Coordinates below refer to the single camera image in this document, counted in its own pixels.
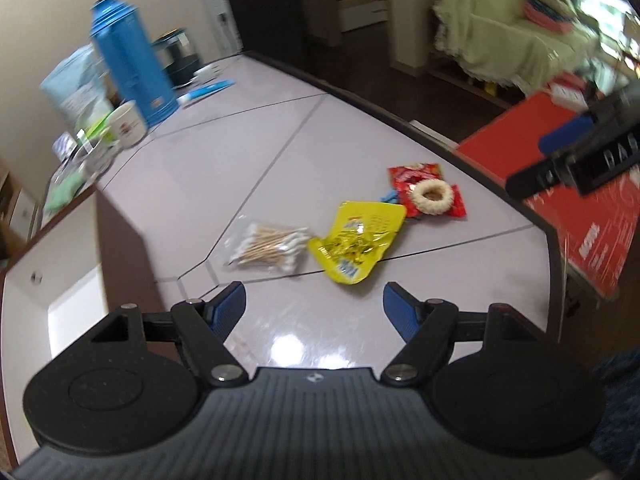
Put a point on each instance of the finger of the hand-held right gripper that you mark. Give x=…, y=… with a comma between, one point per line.
x=567, y=132
x=532, y=177

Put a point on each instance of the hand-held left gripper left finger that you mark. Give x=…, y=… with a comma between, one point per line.
x=230, y=305

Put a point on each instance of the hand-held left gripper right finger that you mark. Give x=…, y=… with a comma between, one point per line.
x=400, y=310

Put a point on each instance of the clear bag of cotton swabs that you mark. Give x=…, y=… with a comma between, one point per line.
x=270, y=247

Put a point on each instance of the red snack packet clear window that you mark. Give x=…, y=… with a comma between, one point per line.
x=457, y=206

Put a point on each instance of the yellow snack packet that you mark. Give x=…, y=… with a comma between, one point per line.
x=360, y=240

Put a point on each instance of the cream scrunchie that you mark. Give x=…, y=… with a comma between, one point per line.
x=415, y=198

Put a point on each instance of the small blue plastic item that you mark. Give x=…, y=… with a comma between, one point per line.
x=390, y=197

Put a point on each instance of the brown cardboard box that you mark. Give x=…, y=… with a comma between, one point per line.
x=60, y=240

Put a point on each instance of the red cardboard box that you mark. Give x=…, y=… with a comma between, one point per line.
x=575, y=240

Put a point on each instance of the green covered sofa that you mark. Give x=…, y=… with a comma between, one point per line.
x=505, y=40

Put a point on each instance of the white mug with figures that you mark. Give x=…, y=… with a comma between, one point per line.
x=102, y=157

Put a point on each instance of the green towel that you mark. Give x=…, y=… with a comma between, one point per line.
x=62, y=192

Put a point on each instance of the white mug bear print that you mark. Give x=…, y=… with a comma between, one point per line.
x=127, y=125

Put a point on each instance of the blue white tube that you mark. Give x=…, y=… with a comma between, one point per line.
x=207, y=91

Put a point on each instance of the green tissue pack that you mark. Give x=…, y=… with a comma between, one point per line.
x=97, y=122

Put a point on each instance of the pill blister pack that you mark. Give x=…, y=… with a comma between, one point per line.
x=64, y=146

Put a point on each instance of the white charger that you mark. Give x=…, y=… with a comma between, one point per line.
x=205, y=72

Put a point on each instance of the white bed base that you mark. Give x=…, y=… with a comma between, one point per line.
x=362, y=12

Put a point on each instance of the blue textured cloth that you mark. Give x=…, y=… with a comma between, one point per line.
x=620, y=410

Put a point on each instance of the wooden shelf unit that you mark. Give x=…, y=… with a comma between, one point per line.
x=12, y=185

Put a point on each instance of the dark green kettle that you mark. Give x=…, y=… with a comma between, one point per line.
x=177, y=57

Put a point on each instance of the blue thermos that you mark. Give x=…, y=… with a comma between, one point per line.
x=132, y=65

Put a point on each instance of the white pouch bag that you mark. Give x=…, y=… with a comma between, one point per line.
x=70, y=85

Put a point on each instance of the white tower appliance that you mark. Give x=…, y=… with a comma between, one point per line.
x=220, y=15

